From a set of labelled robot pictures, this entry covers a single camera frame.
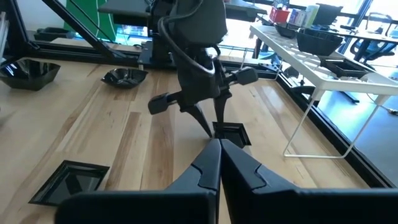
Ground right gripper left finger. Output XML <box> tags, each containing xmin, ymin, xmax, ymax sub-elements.
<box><xmin>55</xmin><ymin>139</ymin><xmax>222</xmax><ymax>224</ymax></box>

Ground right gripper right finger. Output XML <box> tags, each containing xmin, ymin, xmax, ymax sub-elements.
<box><xmin>221</xmin><ymin>139</ymin><xmax>398</xmax><ymax>224</ymax></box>

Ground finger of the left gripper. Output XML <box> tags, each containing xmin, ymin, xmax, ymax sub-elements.
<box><xmin>148</xmin><ymin>92</ymin><xmax>214</xmax><ymax>138</ymax></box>
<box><xmin>213</xmin><ymin>67</ymin><xmax>259</xmax><ymax>124</ymax></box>

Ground black wavy square plate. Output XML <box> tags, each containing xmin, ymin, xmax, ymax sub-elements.
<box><xmin>274</xmin><ymin>22</ymin><xmax>299</xmax><ymax>40</ymax></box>
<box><xmin>101</xmin><ymin>67</ymin><xmax>149</xmax><ymax>89</ymax></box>
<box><xmin>0</xmin><ymin>58</ymin><xmax>62</xmax><ymax>91</ymax></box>

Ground small black square dish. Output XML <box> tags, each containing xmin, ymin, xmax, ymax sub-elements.
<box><xmin>212</xmin><ymin>121</ymin><xmax>252</xmax><ymax>149</ymax></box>
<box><xmin>320</xmin><ymin>57</ymin><xmax>376</xmax><ymax>80</ymax></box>

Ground black deep square bowl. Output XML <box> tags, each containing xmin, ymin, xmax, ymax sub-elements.
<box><xmin>295</xmin><ymin>27</ymin><xmax>345</xmax><ymax>40</ymax></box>
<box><xmin>295</xmin><ymin>30</ymin><xmax>345</xmax><ymax>57</ymax></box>

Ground red container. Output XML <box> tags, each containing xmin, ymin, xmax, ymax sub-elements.
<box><xmin>269</xmin><ymin>6</ymin><xmax>290</xmax><ymax>24</ymax></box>

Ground white blue box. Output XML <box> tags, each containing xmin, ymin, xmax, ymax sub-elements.
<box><xmin>289</xmin><ymin>8</ymin><xmax>307</xmax><ymax>27</ymax></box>

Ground white cylinder container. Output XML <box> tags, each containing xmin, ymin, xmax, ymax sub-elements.
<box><xmin>304</xmin><ymin>3</ymin><xmax>320</xmax><ymax>29</ymax></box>

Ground green panel white lines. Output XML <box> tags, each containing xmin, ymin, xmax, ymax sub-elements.
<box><xmin>63</xmin><ymin>0</ymin><xmax>118</xmax><ymax>41</ymax></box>

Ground black office chair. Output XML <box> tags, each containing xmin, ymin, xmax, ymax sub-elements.
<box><xmin>349</xmin><ymin>12</ymin><xmax>398</xmax><ymax>63</ymax></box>

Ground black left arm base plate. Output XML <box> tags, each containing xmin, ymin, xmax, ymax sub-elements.
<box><xmin>137</xmin><ymin>40</ymin><xmax>181</xmax><ymax>70</ymax></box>

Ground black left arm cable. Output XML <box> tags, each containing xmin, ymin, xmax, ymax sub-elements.
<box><xmin>157</xmin><ymin>0</ymin><xmax>218</xmax><ymax>77</ymax></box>

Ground white wire shelf rack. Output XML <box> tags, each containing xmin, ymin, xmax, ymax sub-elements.
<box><xmin>249</xmin><ymin>24</ymin><xmax>398</xmax><ymax>159</ymax></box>

